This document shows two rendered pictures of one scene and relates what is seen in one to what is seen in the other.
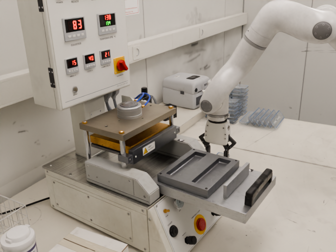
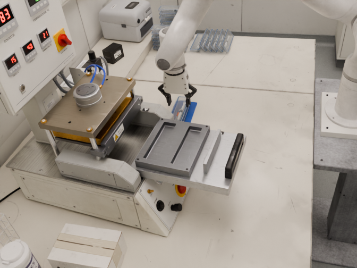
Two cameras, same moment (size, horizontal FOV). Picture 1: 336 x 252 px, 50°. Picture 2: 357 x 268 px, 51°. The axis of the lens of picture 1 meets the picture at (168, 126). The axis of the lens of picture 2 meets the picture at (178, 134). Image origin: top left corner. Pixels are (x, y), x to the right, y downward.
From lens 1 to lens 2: 0.27 m
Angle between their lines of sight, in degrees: 21
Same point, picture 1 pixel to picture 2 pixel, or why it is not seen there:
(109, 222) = (94, 207)
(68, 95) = (17, 97)
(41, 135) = not seen: outside the picture
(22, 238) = (19, 256)
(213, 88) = (168, 46)
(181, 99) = (124, 32)
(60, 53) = not seen: outside the picture
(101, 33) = (33, 14)
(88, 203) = (68, 193)
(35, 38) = not seen: outside the picture
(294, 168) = (253, 99)
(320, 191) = (280, 122)
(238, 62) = (190, 14)
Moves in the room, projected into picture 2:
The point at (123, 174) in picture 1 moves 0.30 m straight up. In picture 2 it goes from (101, 168) to (71, 78)
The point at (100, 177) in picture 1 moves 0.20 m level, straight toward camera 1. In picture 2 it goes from (76, 172) to (98, 220)
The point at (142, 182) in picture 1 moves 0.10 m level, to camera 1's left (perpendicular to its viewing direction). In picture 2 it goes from (123, 174) to (87, 183)
